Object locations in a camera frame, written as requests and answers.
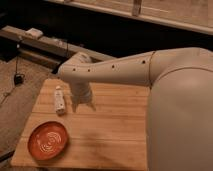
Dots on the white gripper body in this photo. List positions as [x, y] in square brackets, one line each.
[80, 93]

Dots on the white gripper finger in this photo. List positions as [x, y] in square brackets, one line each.
[74, 107]
[92, 106]

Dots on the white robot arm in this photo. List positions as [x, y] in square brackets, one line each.
[179, 122]

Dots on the white plastic bottle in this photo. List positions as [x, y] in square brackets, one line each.
[59, 102]

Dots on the red ceramic bowl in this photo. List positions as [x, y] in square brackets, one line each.
[47, 140]

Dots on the wooden cutting board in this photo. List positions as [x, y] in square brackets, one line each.
[111, 138]

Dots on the white box on ledge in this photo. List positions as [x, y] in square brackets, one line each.
[35, 33]

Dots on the wooden shelf edge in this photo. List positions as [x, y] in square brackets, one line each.
[193, 15]

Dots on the grey metal rail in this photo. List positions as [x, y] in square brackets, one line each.
[49, 44]

